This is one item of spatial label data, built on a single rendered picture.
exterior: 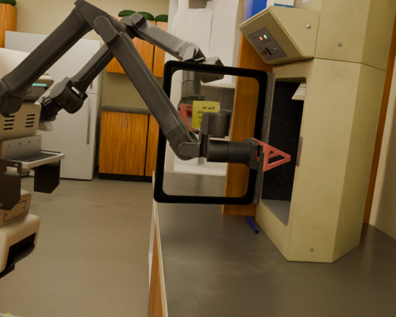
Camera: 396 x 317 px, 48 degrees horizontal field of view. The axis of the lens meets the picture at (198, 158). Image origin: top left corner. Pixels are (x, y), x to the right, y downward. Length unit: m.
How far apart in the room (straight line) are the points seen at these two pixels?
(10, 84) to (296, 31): 0.77
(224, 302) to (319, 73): 0.53
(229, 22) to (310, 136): 1.33
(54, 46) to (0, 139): 0.41
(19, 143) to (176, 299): 0.92
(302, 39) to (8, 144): 0.97
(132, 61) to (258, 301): 0.67
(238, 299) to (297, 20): 0.59
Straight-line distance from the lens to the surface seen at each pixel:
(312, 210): 1.08
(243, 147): 1.13
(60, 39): 1.28
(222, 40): 2.30
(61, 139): 5.99
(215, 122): 1.11
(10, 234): 1.62
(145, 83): 1.17
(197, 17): 2.42
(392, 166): 1.54
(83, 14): 1.25
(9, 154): 1.56
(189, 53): 1.40
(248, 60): 1.38
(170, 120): 1.14
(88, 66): 1.74
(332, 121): 1.06
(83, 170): 6.01
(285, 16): 1.03
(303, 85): 1.16
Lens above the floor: 1.32
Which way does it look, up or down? 9 degrees down
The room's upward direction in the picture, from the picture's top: 6 degrees clockwise
